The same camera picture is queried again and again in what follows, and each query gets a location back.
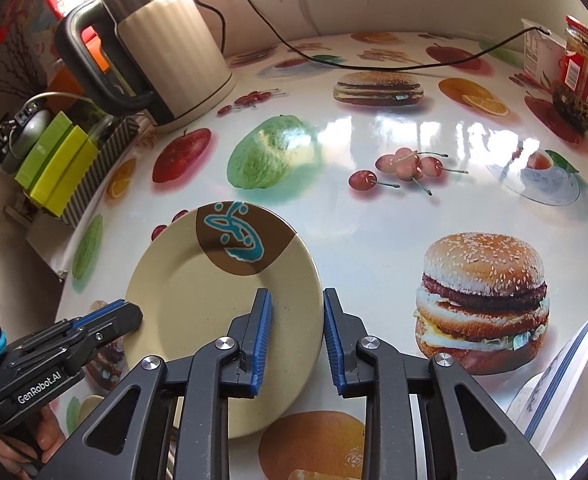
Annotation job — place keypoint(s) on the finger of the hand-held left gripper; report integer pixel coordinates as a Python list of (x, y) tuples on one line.
[(124, 317)]

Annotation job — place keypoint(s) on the yellow-green box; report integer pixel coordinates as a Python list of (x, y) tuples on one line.
[(64, 175)]

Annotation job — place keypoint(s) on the glass jar with red label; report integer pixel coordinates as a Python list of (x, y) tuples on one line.
[(581, 75)]

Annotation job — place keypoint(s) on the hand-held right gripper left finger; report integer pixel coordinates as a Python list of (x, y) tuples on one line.
[(264, 340)]

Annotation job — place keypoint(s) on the person's left hand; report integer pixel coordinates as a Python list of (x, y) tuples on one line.
[(49, 430)]

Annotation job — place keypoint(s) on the striped storage box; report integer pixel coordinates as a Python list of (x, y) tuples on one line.
[(109, 155)]

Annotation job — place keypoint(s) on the white carton box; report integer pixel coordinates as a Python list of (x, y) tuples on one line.
[(541, 55)]

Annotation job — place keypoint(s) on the dark green box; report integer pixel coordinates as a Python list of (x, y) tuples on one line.
[(44, 150)]

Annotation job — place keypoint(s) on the cream electric kettle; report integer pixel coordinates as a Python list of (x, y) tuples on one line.
[(174, 60)]

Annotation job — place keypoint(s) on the orange container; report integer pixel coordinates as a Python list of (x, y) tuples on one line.
[(66, 82)]

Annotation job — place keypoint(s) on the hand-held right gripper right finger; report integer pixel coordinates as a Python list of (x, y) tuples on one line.
[(331, 345)]

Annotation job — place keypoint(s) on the grey round gadget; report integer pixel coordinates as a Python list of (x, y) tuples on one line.
[(29, 130)]

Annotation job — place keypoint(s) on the printed food tablecloth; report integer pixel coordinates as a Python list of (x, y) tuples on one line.
[(373, 240)]

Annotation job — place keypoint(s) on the beige plate with brown patch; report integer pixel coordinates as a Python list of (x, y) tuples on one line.
[(184, 300)]

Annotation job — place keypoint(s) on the white blue-rimmed bowl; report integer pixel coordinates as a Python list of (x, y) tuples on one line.
[(573, 375)]

